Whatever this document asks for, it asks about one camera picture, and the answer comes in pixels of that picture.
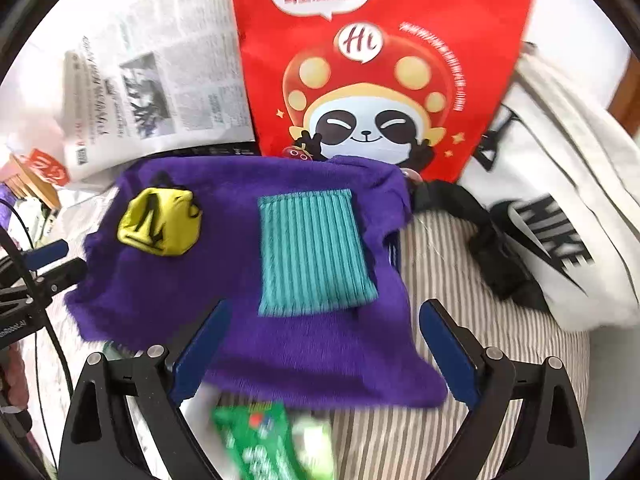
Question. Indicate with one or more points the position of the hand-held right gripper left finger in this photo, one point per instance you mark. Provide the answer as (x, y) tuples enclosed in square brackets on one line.
[(200, 355)]

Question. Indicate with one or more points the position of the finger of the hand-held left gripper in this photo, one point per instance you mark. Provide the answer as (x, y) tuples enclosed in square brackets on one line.
[(65, 272), (47, 252)]

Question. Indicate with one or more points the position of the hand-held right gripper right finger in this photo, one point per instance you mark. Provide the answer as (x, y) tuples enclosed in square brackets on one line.
[(450, 355)]

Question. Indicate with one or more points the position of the green tissue packet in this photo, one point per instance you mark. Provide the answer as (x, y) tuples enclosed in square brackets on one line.
[(255, 440)]

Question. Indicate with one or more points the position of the yellow cloth pouch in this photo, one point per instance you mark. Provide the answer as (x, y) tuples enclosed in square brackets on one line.
[(160, 220)]

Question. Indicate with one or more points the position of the light green tissue pack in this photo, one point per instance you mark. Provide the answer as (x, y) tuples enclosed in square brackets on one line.
[(315, 445)]

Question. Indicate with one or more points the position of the teal ribbed cloth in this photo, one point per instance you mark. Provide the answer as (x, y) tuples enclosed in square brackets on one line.
[(315, 255)]

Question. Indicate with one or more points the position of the wooden furniture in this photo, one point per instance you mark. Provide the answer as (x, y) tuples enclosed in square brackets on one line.
[(35, 187)]

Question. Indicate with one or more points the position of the white plastic bag orange label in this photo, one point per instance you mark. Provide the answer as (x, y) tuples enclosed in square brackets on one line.
[(45, 165)]

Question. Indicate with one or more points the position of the striped bed sheet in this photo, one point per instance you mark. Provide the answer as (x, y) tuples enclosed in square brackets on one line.
[(435, 265)]

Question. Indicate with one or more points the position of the purple fuzzy sweater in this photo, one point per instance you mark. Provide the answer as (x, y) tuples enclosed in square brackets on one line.
[(300, 350)]

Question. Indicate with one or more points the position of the white tote bag black logo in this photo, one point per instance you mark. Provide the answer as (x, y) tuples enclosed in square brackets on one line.
[(550, 160)]

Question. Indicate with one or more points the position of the folded newspaper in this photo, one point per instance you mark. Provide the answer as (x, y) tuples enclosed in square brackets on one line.
[(175, 60)]

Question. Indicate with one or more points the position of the red panda print bag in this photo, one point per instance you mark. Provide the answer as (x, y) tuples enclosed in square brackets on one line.
[(400, 85)]

